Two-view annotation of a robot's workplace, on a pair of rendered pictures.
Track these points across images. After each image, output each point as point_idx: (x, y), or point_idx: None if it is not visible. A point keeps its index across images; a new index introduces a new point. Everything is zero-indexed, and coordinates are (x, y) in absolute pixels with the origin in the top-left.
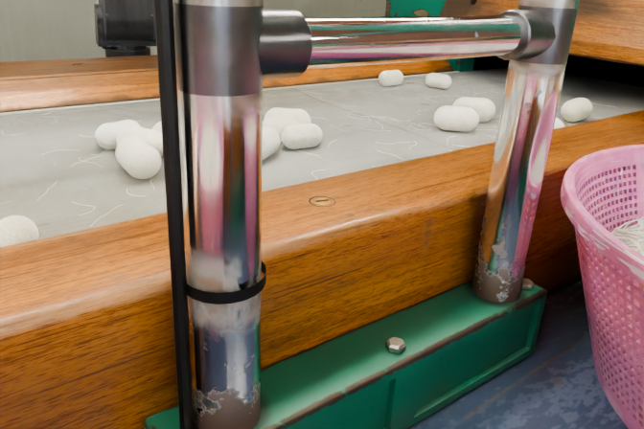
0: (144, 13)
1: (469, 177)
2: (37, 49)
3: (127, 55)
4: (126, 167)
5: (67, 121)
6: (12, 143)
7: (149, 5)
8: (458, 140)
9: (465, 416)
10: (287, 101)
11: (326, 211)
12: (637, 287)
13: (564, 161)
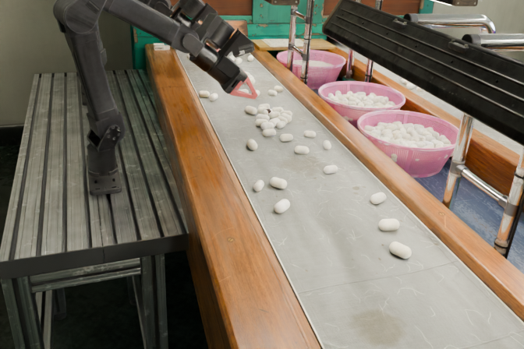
0: (105, 58)
1: (281, 66)
2: None
3: None
4: (253, 82)
5: (206, 86)
6: (222, 90)
7: (105, 54)
8: (244, 65)
9: None
10: (200, 69)
11: (288, 73)
12: (308, 69)
13: (277, 61)
